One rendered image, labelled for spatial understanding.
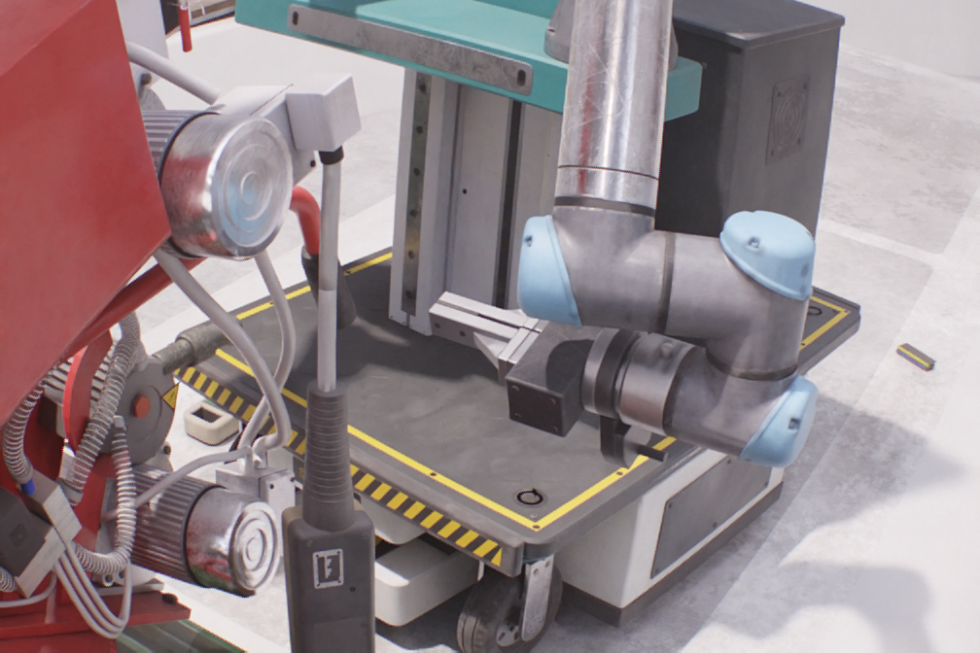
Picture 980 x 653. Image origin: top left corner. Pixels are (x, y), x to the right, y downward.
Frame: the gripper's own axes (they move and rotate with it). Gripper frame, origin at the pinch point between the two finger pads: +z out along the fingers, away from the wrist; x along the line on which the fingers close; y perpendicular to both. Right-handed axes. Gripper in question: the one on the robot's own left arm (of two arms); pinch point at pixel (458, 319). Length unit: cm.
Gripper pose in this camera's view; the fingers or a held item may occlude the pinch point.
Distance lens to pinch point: 117.5
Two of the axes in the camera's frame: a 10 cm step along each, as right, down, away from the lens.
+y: -0.7, -7.6, -6.5
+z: -8.7, -2.7, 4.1
